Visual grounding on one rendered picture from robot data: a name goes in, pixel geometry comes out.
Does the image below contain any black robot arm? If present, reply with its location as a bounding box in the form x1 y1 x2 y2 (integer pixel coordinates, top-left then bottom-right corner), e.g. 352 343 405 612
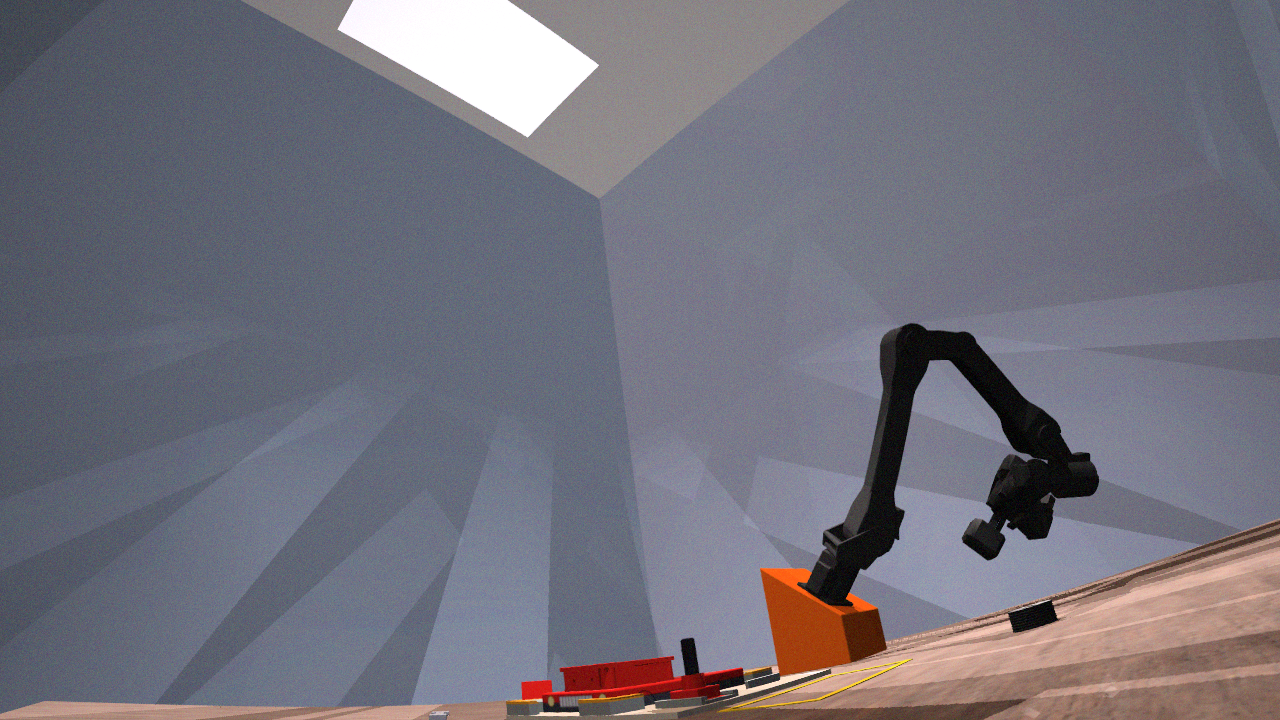
797 323 1100 607

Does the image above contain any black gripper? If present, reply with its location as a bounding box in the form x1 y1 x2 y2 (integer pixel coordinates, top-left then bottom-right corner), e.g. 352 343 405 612
963 454 1033 561

